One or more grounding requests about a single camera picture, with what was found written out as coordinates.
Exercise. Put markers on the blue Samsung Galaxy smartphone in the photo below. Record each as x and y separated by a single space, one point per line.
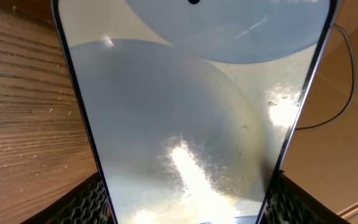
189 106

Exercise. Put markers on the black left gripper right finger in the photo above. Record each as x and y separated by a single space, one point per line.
288 203

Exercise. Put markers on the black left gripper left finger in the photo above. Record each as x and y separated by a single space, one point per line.
87 203

